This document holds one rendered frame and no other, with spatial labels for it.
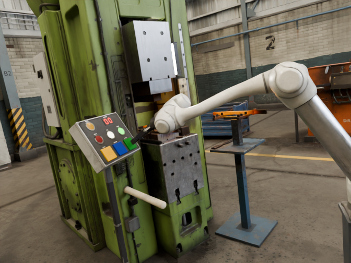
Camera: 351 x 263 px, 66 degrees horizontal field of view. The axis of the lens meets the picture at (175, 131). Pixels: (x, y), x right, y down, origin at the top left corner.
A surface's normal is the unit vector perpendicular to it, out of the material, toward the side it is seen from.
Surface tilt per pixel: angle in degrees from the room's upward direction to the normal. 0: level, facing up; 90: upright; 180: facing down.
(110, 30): 90
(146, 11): 90
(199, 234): 90
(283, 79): 85
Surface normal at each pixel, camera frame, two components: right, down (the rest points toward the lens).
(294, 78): -0.39, 0.14
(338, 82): -0.62, 0.22
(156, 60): 0.64, 0.05
